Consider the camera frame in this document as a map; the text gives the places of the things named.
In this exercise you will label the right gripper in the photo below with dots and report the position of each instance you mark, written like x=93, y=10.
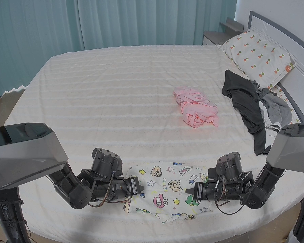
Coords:
x=205, y=191

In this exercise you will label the white printed pyjama top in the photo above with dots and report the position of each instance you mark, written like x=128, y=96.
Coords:
x=167, y=186

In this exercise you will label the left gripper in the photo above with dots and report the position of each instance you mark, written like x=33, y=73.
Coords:
x=128, y=187

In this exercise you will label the white printed pillow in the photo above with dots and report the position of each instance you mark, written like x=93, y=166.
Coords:
x=258, y=54

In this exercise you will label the blue-green curtain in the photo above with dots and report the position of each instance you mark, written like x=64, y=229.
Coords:
x=103, y=14

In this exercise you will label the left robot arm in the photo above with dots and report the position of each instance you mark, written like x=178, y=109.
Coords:
x=27, y=150

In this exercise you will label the grey bedside table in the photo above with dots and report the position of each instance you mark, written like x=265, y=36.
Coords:
x=216, y=35

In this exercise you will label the pink garment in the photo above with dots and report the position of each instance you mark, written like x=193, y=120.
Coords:
x=196, y=107

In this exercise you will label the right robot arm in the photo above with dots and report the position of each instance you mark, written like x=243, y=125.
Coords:
x=286, y=148

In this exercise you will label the pile of clothes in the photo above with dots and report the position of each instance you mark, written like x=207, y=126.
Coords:
x=245, y=102

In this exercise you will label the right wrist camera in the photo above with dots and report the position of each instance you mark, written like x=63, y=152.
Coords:
x=212, y=173

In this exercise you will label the bed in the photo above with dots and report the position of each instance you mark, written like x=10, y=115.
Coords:
x=103, y=97

